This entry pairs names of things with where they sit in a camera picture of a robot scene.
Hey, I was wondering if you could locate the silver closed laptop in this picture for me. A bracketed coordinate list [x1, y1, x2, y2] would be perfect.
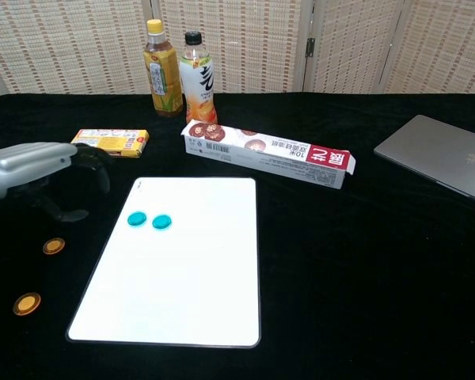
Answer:
[373, 114, 475, 207]

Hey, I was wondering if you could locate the black velvet tablecloth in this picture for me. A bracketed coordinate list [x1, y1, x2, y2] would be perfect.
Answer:
[0, 93, 475, 380]

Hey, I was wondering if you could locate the yellow cap tea bottle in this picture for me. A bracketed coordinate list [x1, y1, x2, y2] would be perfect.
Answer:
[142, 18, 184, 119]

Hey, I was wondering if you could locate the yellow cardboard box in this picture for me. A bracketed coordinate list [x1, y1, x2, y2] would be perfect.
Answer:
[70, 128, 150, 159]

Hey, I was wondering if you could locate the orange disc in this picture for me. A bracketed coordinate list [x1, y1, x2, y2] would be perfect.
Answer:
[13, 292, 42, 316]
[42, 237, 67, 256]

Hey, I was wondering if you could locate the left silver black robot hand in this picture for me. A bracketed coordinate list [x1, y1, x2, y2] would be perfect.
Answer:
[0, 141, 112, 222]

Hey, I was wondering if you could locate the woven folding screen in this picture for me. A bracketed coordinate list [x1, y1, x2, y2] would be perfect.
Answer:
[0, 0, 475, 96]

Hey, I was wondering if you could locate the long white red carton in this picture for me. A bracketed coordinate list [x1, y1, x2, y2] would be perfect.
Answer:
[180, 119, 357, 190]

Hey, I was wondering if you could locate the white magnetic board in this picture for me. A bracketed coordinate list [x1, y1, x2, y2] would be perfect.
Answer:
[65, 177, 261, 349]

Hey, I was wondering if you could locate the black cap orange drink bottle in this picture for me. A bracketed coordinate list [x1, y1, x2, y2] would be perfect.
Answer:
[178, 31, 219, 124]

